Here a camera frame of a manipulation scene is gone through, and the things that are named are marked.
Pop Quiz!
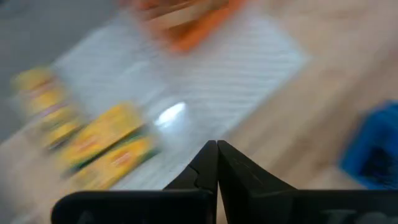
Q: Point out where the orange plastic basket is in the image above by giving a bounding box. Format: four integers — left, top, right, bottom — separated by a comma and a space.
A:
124, 0, 248, 54

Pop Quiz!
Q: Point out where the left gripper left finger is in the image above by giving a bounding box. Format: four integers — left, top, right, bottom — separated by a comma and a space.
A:
51, 139, 218, 224

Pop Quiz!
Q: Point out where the white perforated metal shelf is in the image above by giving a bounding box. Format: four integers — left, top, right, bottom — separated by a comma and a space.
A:
52, 6, 312, 191

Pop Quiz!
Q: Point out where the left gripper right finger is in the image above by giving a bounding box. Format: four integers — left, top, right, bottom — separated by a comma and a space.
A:
216, 139, 398, 224

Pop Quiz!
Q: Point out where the clear plastic bin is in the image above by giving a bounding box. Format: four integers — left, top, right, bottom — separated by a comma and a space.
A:
9, 60, 195, 191

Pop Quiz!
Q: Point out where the blue plastic basket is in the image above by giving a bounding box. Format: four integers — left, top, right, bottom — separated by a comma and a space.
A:
338, 99, 398, 191

